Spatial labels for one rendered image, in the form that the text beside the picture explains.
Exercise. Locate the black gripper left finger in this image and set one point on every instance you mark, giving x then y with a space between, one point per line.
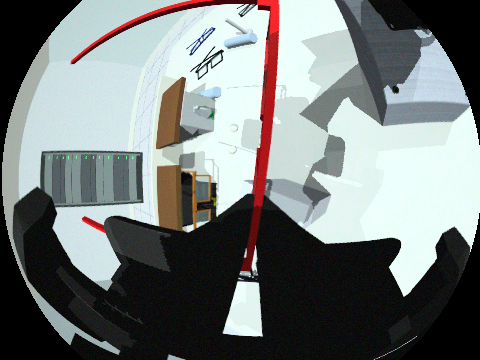
209 256

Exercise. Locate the orange glasses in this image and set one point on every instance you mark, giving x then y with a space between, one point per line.
201 193

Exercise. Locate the light blue cylinder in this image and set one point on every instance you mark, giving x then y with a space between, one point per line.
211 92
240 40

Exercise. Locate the red glasses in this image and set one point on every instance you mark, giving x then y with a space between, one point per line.
267 100

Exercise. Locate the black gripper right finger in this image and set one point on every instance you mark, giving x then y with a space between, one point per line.
290 261

